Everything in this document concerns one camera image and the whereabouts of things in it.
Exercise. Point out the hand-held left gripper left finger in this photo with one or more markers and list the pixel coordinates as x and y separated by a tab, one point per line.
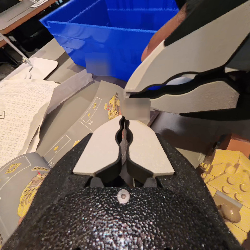
97	154

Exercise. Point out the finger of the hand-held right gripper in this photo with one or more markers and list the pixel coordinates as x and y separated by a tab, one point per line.
187	50
199	95

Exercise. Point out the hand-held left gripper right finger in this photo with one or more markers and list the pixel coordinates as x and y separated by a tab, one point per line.
150	154

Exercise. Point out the blue plastic bin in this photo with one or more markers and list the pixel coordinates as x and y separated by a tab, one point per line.
117	43

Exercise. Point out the tan brick model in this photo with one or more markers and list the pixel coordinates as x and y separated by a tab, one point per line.
230	183

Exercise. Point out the grey desk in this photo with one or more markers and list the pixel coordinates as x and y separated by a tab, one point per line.
187	134

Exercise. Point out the person's right hand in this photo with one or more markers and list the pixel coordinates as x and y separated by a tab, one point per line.
162	35

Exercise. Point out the grey instruction booklet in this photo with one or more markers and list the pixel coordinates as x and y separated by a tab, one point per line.
23	187

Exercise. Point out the white dotted paper sheet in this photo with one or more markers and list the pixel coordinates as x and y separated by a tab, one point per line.
19	113

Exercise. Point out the plain white sheet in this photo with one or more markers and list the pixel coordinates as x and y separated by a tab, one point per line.
39	68

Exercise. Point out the long wooden table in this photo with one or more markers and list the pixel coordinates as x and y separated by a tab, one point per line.
19	15

